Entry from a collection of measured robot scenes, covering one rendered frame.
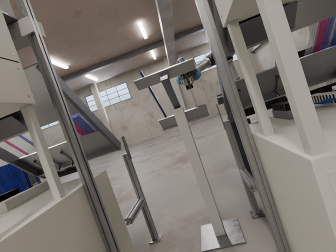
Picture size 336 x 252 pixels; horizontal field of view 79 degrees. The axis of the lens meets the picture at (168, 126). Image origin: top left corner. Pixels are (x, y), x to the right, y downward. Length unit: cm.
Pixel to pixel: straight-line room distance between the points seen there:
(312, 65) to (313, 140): 99
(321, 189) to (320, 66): 107
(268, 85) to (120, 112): 1078
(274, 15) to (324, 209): 38
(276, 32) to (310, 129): 19
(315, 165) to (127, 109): 1138
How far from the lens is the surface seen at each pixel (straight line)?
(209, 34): 86
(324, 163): 48
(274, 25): 46
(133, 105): 1162
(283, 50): 46
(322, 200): 50
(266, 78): 132
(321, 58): 144
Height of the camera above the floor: 78
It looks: 2 degrees down
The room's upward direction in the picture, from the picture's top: 19 degrees counter-clockwise
